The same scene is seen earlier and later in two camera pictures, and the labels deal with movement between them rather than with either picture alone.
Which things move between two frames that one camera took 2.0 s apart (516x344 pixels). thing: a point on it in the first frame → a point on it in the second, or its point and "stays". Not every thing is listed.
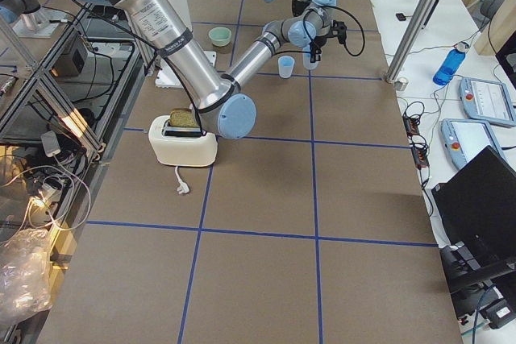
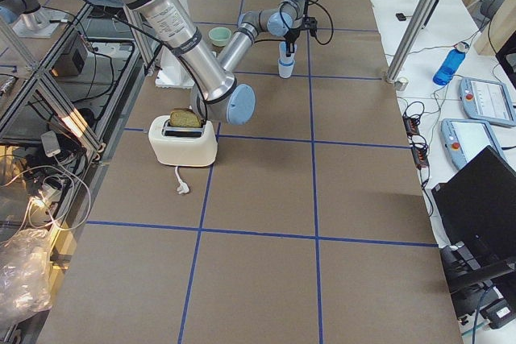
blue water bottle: [450, 66] stays
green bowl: [221, 36] stays
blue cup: [286, 65] stays
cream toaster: [181, 146] stays
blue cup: [306, 58] → [286, 62]
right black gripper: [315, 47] → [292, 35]
